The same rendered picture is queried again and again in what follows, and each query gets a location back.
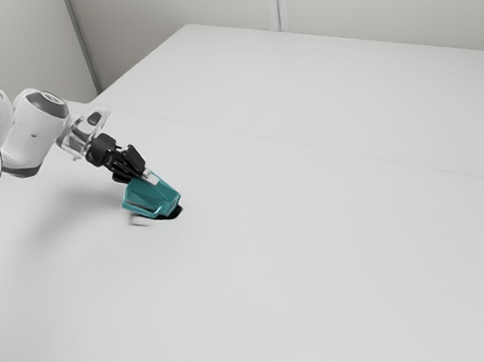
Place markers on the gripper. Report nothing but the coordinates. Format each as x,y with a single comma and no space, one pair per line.
102,150

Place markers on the teal faceted mug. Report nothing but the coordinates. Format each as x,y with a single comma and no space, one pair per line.
150,199

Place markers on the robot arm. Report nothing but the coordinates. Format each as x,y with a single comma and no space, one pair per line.
28,139

